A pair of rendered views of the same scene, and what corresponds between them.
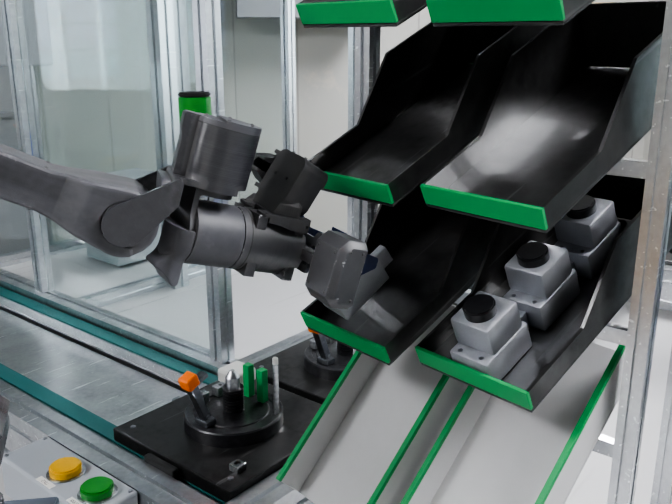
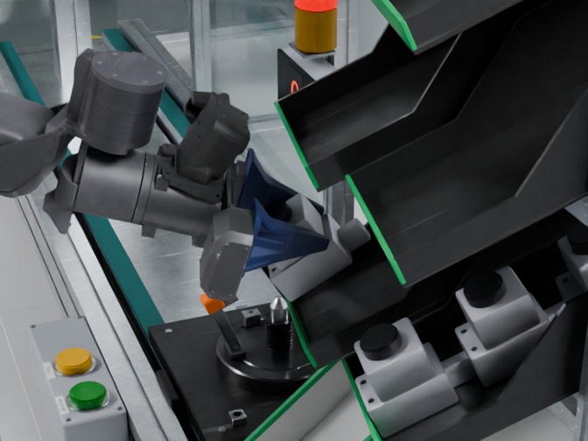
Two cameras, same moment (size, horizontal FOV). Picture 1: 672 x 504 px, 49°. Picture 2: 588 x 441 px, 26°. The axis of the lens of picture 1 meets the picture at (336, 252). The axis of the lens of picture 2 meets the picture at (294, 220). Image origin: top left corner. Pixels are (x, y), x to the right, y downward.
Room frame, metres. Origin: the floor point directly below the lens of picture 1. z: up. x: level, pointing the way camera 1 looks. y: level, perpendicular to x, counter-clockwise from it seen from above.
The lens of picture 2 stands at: (-0.08, -0.46, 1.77)
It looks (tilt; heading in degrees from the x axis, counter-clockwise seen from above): 28 degrees down; 30
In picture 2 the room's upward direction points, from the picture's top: straight up
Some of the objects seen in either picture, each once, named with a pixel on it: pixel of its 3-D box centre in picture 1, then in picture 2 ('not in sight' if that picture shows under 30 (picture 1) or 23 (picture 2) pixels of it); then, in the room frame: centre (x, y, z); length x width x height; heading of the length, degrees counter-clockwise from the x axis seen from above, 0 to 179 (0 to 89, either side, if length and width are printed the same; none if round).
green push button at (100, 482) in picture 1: (97, 491); (87, 398); (0.79, 0.29, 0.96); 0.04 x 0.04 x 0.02
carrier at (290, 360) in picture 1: (346, 339); not in sight; (1.15, -0.02, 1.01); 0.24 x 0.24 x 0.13; 51
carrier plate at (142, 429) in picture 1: (234, 427); (279, 366); (0.95, 0.15, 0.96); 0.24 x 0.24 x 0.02; 51
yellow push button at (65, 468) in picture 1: (65, 471); (73, 364); (0.84, 0.35, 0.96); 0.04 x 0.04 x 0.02
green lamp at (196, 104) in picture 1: (195, 112); not in sight; (1.16, 0.22, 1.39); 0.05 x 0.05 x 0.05
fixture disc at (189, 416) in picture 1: (234, 415); (279, 352); (0.95, 0.15, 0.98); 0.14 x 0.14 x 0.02
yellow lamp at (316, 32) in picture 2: not in sight; (316, 25); (1.16, 0.22, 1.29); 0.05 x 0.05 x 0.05
